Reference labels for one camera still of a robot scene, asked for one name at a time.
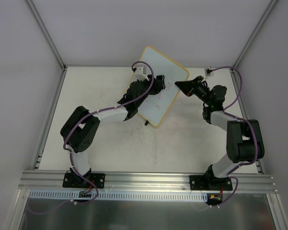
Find yellow framed whiteboard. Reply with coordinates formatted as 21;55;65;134
138;46;189;127

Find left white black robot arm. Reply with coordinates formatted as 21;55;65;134
60;74;165;188

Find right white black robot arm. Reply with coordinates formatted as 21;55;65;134
175;76;264;190

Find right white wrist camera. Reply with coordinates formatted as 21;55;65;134
204;68;213;78

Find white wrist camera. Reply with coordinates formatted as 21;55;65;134
204;68;213;78
133;65;149;81

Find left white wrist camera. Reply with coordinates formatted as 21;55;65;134
133;65;149;81

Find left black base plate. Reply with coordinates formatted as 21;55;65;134
62;172;106;189

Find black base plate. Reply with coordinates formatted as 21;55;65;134
62;172;106;189
189;175;233;191

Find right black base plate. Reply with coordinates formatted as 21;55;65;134
189;175;233;191

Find right aluminium frame post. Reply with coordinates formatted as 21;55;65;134
233;0;278;69

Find aluminium frame post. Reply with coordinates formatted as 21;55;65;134
25;0;66;70
233;0;278;69

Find white slotted cable duct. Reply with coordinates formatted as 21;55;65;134
28;189;208;203

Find aluminium extrusion rail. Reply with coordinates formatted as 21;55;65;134
18;170;278;194

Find left aluminium frame post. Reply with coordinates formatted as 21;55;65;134
25;0;66;70

